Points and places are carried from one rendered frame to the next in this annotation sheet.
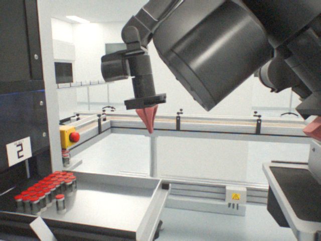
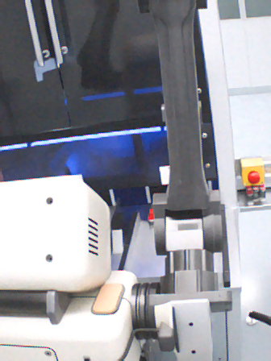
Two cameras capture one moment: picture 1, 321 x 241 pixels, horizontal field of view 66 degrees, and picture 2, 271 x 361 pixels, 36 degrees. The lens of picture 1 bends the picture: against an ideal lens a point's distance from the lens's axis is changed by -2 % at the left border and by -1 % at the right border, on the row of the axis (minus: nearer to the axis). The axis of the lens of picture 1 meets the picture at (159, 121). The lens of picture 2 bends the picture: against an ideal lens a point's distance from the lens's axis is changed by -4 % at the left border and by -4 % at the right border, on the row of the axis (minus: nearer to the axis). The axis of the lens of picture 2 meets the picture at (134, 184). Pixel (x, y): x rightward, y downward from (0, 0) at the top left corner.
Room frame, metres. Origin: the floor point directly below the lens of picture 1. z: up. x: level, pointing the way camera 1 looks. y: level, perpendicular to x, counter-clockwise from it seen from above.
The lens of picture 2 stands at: (0.53, -0.86, 1.60)
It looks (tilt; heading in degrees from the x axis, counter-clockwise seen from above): 25 degrees down; 90
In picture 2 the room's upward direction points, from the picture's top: 10 degrees counter-clockwise
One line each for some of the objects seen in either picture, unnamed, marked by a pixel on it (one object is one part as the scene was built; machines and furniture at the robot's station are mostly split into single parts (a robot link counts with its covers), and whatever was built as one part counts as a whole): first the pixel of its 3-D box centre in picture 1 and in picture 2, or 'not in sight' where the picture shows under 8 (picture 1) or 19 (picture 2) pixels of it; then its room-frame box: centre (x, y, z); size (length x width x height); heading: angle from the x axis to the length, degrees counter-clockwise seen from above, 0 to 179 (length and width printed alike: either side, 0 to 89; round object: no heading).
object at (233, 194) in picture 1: (235, 195); not in sight; (1.38, -0.46, 0.50); 0.12 x 0.05 x 0.09; 78
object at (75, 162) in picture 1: (58, 164); (256, 198); (0.93, 0.40, 0.87); 0.14 x 0.13 x 0.02; 78
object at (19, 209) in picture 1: (40, 190); not in sight; (0.65, 0.34, 0.90); 0.18 x 0.02 x 0.05; 168
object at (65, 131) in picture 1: (63, 136); (252, 171); (0.91, 0.37, 0.99); 0.08 x 0.07 x 0.07; 78
